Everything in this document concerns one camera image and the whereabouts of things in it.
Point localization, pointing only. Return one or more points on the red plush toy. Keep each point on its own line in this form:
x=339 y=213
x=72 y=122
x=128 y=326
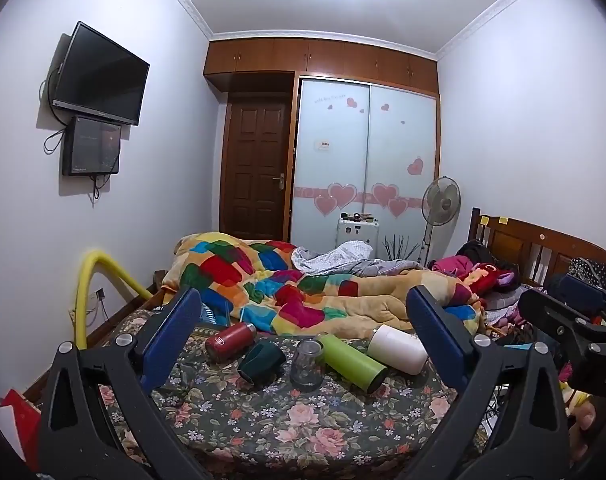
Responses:
x=488 y=276

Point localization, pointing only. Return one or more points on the wall socket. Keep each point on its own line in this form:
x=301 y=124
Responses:
x=100 y=294

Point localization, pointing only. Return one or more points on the red paper bag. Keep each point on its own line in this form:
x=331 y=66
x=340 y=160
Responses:
x=20 y=420

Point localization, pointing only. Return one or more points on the white small appliance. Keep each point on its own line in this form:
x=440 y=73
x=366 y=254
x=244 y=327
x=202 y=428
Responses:
x=358 y=235

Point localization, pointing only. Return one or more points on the wooden headboard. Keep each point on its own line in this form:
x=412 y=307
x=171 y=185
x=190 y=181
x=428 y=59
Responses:
x=533 y=240

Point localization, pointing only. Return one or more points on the black backpack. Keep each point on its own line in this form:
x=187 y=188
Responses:
x=475 y=251

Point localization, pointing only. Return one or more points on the wooden bed frame rail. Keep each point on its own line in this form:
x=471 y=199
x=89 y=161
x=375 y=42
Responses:
x=128 y=310

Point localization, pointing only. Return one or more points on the black dotted bag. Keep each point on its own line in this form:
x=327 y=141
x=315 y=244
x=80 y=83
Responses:
x=588 y=267

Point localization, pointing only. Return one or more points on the brown wooden door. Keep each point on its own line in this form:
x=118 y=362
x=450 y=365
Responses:
x=255 y=170

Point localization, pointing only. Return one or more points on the colourful patchwork quilt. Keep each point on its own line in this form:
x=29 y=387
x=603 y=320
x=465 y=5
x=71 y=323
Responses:
x=283 y=290

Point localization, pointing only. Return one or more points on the person's right hand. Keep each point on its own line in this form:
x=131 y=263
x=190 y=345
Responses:
x=585 y=431

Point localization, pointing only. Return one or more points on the yellow foam tube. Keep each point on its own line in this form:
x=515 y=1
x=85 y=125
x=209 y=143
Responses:
x=95 y=290

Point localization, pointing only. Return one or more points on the dark dried twigs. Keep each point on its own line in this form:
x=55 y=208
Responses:
x=398 y=249

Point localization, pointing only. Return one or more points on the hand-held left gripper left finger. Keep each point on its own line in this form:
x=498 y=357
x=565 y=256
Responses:
x=172 y=337

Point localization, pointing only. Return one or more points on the blue plastic basket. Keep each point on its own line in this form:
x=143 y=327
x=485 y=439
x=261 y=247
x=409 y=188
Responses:
x=215 y=312

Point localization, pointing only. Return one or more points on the pink clothing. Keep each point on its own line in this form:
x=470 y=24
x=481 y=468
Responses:
x=453 y=265

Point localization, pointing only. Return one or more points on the red thermos bottle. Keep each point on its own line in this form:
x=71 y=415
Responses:
x=228 y=341

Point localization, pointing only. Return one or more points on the green bottle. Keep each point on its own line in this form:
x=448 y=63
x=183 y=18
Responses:
x=350 y=360

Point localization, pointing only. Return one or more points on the small black wall monitor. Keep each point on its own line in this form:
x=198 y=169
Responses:
x=90 y=146

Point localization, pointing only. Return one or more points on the standing electric fan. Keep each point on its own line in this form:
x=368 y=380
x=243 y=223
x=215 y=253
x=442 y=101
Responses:
x=440 y=200

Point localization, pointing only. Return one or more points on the dark green cup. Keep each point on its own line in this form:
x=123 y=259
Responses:
x=261 y=364

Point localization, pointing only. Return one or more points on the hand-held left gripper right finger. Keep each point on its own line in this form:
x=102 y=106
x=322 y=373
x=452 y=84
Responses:
x=435 y=342

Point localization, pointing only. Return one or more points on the white cup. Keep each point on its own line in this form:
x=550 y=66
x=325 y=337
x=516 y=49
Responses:
x=398 y=347

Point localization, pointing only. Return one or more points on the frosted sliding wardrobe doors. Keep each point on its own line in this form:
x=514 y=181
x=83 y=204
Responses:
x=363 y=165

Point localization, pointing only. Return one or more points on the floral bedsheet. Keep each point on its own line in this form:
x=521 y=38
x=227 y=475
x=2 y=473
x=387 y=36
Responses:
x=283 y=425

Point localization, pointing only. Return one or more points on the grey patterned blanket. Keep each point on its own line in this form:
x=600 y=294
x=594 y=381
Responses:
x=343 y=259

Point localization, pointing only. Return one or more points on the yellow soft toy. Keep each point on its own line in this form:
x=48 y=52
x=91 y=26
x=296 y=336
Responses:
x=570 y=396

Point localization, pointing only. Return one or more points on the brown overhead cabinet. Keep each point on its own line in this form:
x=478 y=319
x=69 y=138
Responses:
x=323 y=60

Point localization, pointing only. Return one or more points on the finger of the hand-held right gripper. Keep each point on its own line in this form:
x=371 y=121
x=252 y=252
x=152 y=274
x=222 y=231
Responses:
x=548 y=312
x=578 y=291

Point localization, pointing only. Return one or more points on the black wall television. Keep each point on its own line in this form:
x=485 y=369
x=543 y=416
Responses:
x=99 y=76

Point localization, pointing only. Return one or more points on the clear glass cup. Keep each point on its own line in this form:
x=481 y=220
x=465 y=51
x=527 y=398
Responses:
x=307 y=367

